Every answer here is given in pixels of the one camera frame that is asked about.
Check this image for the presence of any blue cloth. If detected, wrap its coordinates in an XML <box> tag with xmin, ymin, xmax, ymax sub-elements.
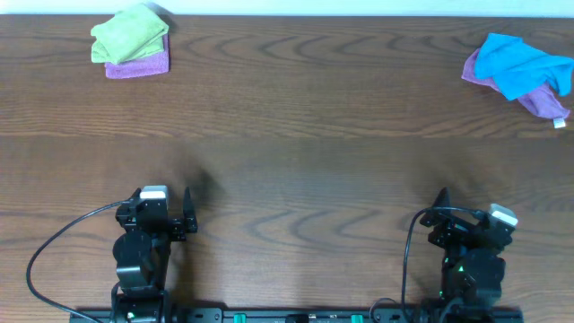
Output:
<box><xmin>474</xmin><ymin>33</ymin><xmax>573</xmax><ymax>100</ymax></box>

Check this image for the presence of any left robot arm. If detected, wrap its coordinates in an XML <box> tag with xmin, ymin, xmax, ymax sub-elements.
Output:
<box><xmin>109</xmin><ymin>186</ymin><xmax>198</xmax><ymax>323</ymax></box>

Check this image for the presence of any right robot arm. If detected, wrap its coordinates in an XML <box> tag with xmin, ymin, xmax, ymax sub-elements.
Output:
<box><xmin>419</xmin><ymin>188</ymin><xmax>518</xmax><ymax>322</ymax></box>

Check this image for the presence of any folded purple cloth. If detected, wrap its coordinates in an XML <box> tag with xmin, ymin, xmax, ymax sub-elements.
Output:
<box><xmin>105</xmin><ymin>34</ymin><xmax>170</xmax><ymax>79</ymax></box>

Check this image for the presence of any crumpled purple cloth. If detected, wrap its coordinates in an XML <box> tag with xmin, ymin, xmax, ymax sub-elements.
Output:
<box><xmin>461</xmin><ymin>49</ymin><xmax>570</xmax><ymax>129</ymax></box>

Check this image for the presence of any folded green cloth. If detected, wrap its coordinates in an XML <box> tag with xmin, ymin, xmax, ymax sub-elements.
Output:
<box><xmin>91</xmin><ymin>4</ymin><xmax>170</xmax><ymax>65</ymax></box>

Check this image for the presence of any right black cable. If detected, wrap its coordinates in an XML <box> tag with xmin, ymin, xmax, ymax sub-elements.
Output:
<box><xmin>370</xmin><ymin>205</ymin><xmax>488</xmax><ymax>323</ymax></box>

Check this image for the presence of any black cable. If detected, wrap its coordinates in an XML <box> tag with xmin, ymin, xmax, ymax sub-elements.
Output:
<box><xmin>25</xmin><ymin>200</ymin><xmax>132</xmax><ymax>323</ymax></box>
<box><xmin>370</xmin><ymin>205</ymin><xmax>488</xmax><ymax>323</ymax></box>

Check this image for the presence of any left black cable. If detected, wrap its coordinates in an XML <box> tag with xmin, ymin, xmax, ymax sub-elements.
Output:
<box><xmin>25</xmin><ymin>200</ymin><xmax>132</xmax><ymax>323</ymax></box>

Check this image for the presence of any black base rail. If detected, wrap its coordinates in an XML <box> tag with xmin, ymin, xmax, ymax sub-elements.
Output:
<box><xmin>82</xmin><ymin>306</ymin><xmax>525</xmax><ymax>323</ymax></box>

